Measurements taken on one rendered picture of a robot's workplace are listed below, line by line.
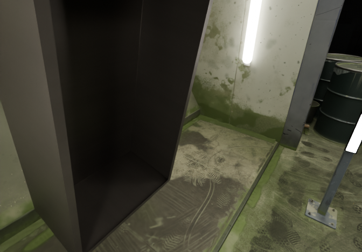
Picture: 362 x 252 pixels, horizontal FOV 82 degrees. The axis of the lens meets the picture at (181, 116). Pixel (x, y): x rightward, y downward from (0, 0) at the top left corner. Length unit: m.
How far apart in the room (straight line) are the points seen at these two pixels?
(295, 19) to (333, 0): 0.30
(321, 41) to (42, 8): 2.21
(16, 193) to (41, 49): 1.45
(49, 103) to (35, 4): 0.19
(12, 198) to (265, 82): 2.43
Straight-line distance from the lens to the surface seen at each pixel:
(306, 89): 2.46
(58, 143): 0.59
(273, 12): 2.44
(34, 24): 0.47
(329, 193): 1.94
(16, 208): 1.84
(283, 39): 2.42
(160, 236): 1.61
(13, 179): 1.83
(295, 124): 2.59
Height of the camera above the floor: 1.38
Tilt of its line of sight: 26 degrees down
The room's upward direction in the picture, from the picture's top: 1 degrees clockwise
